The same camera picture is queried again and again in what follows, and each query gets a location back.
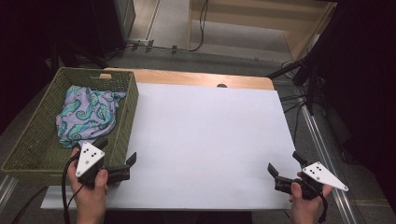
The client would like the light wooden shelf unit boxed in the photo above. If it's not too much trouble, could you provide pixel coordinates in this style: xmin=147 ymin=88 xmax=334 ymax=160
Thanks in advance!
xmin=186 ymin=0 xmax=339 ymax=62

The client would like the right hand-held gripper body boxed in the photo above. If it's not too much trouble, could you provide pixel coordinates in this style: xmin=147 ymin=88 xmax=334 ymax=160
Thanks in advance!
xmin=292 ymin=161 xmax=349 ymax=201

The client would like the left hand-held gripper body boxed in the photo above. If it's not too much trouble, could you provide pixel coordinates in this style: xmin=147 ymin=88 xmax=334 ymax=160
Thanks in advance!
xmin=75 ymin=141 xmax=110 ymax=189

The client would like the black floor cable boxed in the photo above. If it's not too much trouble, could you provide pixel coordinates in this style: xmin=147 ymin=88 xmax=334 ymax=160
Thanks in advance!
xmin=11 ymin=186 xmax=50 ymax=224

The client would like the person's left hand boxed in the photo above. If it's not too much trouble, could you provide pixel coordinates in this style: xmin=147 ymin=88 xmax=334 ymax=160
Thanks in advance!
xmin=67 ymin=148 xmax=109 ymax=218

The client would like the black tripod stand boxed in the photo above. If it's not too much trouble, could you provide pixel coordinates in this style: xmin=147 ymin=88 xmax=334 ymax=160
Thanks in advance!
xmin=266 ymin=46 xmax=328 ymax=116

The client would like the short metal floor rail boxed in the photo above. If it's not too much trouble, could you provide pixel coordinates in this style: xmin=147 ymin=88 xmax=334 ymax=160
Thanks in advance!
xmin=0 ymin=175 xmax=18 ymax=213

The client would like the person's right hand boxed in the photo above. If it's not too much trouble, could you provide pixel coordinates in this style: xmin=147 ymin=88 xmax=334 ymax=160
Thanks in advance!
xmin=289 ymin=181 xmax=333 ymax=220

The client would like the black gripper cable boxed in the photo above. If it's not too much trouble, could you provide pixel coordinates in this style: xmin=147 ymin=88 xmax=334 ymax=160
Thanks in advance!
xmin=317 ymin=192 xmax=330 ymax=224
xmin=61 ymin=152 xmax=82 ymax=224

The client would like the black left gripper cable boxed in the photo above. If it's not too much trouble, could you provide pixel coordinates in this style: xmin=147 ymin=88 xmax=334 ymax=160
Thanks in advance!
xmin=61 ymin=152 xmax=82 ymax=224

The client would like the dark cabinet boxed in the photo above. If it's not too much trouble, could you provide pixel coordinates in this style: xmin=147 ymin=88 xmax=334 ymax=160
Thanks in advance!
xmin=92 ymin=0 xmax=136 ymax=59

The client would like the long metal floor rail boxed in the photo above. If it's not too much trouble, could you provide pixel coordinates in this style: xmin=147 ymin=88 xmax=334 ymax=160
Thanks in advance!
xmin=300 ymin=105 xmax=359 ymax=224

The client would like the thin black hanging cable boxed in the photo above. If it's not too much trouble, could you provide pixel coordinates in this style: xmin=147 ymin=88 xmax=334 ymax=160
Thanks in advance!
xmin=188 ymin=0 xmax=209 ymax=52

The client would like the green woven basket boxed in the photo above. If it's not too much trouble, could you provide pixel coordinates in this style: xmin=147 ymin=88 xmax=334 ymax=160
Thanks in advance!
xmin=0 ymin=67 xmax=139 ymax=187

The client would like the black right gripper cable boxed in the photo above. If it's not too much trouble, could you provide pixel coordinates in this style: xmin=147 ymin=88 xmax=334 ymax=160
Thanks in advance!
xmin=317 ymin=192 xmax=330 ymax=224

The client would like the purple seahorse print baby suit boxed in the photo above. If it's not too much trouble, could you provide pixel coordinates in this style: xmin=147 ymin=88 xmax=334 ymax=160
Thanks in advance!
xmin=55 ymin=85 xmax=127 ymax=148

